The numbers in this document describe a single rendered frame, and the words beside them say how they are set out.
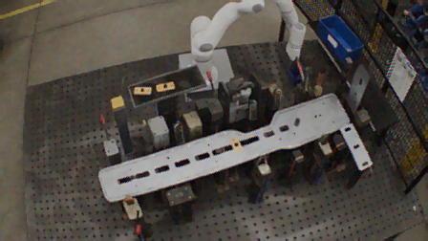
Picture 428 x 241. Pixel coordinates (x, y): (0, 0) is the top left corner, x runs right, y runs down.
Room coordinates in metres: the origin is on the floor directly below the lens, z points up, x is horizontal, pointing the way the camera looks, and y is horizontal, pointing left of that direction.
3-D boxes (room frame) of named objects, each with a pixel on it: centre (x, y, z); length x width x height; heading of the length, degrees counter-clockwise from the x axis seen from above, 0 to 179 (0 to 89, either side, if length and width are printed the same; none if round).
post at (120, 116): (1.26, 0.47, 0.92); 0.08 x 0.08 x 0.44; 25
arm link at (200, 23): (1.76, 0.09, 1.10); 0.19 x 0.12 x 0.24; 11
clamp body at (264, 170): (1.03, -0.24, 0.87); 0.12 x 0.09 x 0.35; 25
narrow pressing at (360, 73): (1.45, -0.78, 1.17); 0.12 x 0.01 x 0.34; 25
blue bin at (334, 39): (1.90, -0.76, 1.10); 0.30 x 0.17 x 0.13; 32
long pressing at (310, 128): (1.14, -0.10, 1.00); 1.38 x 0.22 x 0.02; 115
